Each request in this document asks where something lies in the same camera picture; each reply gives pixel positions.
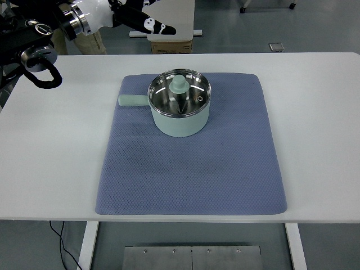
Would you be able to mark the brown cardboard box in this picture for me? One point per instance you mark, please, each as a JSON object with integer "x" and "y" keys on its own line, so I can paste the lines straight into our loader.
{"x": 171, "y": 47}

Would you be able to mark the white and black hand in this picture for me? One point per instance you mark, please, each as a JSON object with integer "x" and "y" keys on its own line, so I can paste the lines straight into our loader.
{"x": 98, "y": 14}

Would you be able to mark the grey floor socket plate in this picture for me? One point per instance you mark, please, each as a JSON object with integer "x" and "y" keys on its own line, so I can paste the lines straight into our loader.
{"x": 276, "y": 47}

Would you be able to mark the grey metal plate with screws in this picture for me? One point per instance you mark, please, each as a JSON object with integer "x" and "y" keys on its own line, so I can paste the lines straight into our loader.
{"x": 168, "y": 258}

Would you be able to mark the glass lid with green knob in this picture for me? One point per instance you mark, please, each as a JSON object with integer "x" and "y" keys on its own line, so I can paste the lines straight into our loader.
{"x": 177, "y": 84}

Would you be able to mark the blue textured mat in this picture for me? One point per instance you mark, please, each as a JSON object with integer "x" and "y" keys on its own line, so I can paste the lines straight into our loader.
{"x": 168, "y": 185}

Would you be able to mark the white cart with castors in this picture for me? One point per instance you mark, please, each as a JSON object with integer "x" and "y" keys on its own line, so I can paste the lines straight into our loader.
{"x": 242, "y": 9}

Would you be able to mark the white table leg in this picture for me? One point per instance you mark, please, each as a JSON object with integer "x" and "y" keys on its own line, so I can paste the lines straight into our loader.
{"x": 295, "y": 247}
{"x": 87, "y": 247}

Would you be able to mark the white pedestal stand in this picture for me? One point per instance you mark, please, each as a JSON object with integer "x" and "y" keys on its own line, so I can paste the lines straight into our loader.
{"x": 182, "y": 17}

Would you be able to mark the person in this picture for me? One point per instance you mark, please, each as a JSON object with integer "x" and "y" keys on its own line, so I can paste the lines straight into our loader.
{"x": 90, "y": 45}

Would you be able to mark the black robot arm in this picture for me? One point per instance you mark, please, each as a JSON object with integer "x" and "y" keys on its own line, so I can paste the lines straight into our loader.
{"x": 17, "y": 39}

